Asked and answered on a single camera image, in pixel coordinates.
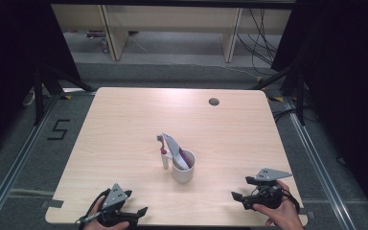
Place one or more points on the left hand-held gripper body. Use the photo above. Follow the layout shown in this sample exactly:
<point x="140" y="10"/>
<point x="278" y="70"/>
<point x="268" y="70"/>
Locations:
<point x="115" y="204"/>

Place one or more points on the aluminium floor rail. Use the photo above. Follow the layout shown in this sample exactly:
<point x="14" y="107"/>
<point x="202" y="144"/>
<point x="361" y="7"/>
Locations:
<point x="19" y="159"/>
<point x="319" y="166"/>

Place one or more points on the grey tape strip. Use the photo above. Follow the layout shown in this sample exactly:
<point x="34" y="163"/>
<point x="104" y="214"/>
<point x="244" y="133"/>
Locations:
<point x="52" y="203"/>

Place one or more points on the grey table grommet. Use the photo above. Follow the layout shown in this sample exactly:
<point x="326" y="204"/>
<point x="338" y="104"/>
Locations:
<point x="214" y="101"/>

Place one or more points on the black metal stand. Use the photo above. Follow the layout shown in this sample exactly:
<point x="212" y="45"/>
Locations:
<point x="300" y="96"/>
<point x="39" y="96"/>

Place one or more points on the black curtain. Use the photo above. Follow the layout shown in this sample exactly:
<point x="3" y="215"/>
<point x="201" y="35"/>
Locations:
<point x="348" y="96"/>
<point x="9" y="64"/>

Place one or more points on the person's left hand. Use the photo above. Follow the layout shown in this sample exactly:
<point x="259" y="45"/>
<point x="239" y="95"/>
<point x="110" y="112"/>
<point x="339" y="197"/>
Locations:
<point x="97" y="223"/>

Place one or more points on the white cup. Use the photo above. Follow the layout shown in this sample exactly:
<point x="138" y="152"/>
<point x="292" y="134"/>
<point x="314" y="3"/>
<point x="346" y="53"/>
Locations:
<point x="182" y="175"/>

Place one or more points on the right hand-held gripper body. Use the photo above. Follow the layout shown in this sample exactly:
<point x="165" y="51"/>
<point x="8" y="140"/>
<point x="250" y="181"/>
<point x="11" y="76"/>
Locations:
<point x="263" y="196"/>

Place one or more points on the person's right hand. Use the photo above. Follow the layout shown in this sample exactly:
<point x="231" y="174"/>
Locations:
<point x="284" y="215"/>

